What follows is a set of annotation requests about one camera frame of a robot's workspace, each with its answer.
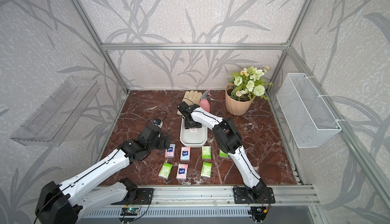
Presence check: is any pink blue tissue pack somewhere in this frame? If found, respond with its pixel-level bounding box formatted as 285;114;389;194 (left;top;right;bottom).
165;144;176;158
180;147;191;161

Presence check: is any white plastic storage box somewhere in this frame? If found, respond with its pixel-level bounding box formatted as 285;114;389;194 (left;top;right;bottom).
180;119;208;148

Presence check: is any green tissue pack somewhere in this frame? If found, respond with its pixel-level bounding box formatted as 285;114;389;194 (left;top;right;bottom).
219;150;229;158
202;146;212;160
201;162;212;178
158;162;173;179

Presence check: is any pale pink tissue pack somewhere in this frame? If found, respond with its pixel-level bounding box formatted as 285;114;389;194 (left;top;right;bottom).
176;164;188;180

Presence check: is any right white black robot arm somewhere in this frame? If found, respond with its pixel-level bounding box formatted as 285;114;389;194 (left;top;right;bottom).
178;102;267;202

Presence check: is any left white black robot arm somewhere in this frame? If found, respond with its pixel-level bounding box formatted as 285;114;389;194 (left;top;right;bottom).
35;125;171;224

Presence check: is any beige rubber glove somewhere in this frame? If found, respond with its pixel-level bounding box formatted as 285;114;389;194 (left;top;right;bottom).
179;90;203;106

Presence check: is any pink spray bottle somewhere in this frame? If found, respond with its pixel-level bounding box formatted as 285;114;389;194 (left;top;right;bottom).
199;89;210;112

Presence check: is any terracotta pot with flowers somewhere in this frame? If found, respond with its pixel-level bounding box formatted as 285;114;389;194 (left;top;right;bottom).
225;66;273;116

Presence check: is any left green circuit board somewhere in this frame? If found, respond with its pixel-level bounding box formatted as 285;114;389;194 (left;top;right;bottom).
121;207;140;216

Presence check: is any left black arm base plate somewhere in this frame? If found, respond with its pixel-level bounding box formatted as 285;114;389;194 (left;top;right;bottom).
111;188;154;205

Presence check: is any aluminium front rail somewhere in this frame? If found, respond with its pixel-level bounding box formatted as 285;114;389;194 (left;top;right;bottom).
63;185;321;209

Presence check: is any clear acrylic wall shelf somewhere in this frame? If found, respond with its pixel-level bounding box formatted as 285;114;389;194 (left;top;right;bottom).
10;76;100;147

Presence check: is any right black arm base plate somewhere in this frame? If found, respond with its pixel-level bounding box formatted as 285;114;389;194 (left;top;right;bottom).
233;185;276;204

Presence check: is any white wire mesh basket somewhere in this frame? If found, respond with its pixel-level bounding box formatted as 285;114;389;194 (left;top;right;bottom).
276;73;342;149

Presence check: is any right circuit board with wires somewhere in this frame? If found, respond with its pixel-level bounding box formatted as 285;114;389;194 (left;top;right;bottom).
247;207;269;222

